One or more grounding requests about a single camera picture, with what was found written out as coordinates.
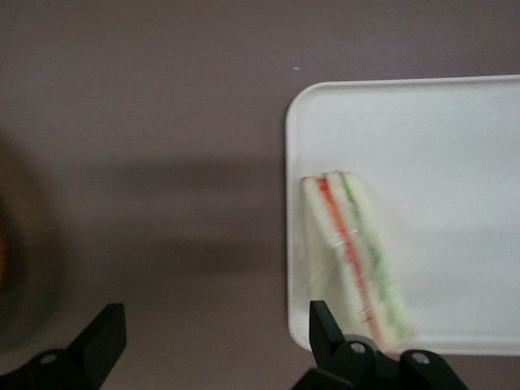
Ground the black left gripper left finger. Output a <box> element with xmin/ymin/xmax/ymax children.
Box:
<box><xmin>0</xmin><ymin>302</ymin><xmax>127</xmax><ymax>390</ymax></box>

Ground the brown wicker basket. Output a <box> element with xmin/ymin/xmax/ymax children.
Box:
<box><xmin>0</xmin><ymin>132</ymin><xmax>67</xmax><ymax>355</ymax></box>

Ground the beige plastic tray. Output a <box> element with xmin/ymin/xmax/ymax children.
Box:
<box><xmin>284</xmin><ymin>74</ymin><xmax>520</xmax><ymax>358</ymax></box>

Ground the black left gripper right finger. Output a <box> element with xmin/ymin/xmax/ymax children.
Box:
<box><xmin>291</xmin><ymin>300</ymin><xmax>469</xmax><ymax>390</ymax></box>

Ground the triangle sandwich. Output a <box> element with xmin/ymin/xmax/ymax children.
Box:
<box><xmin>299</xmin><ymin>171</ymin><xmax>416</xmax><ymax>352</ymax></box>

